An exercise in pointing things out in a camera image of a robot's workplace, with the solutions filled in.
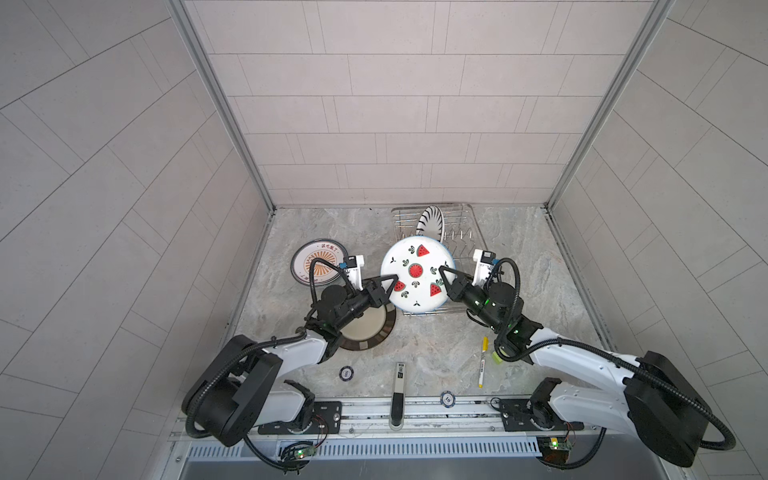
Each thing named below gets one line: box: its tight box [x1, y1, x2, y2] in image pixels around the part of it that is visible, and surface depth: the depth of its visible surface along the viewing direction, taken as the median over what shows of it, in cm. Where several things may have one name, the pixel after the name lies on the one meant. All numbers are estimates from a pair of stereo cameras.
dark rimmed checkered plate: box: [340, 302, 397, 351], surface depth 84 cm
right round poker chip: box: [440, 390, 456, 408], surface depth 75 cm
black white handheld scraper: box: [391, 362, 406, 429], surface depth 72 cm
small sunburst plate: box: [290, 239, 347, 285], surface depth 101 cm
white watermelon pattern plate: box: [380, 235, 456, 314], surface depth 78 cm
